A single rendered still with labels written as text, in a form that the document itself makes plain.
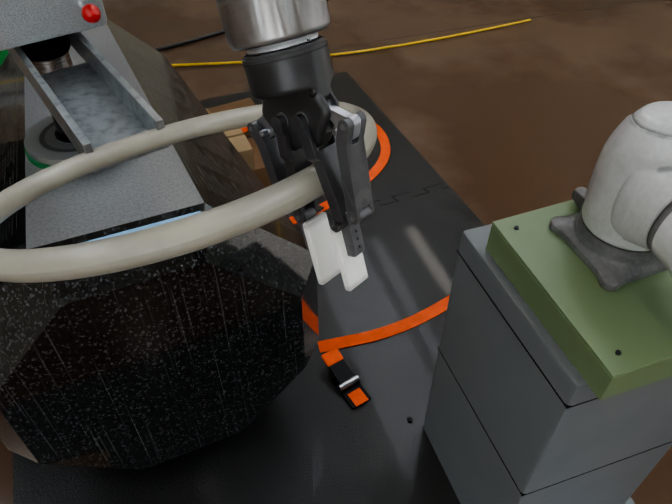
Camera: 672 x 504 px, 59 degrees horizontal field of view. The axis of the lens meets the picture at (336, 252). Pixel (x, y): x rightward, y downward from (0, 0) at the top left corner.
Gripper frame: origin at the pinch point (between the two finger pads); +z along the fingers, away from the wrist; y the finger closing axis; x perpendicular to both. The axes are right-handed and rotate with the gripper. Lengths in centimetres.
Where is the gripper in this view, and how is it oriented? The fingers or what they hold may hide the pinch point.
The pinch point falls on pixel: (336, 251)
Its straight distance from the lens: 59.1
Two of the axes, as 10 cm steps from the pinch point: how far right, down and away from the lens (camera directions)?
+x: -6.4, 4.6, -6.2
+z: 2.3, 8.8, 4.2
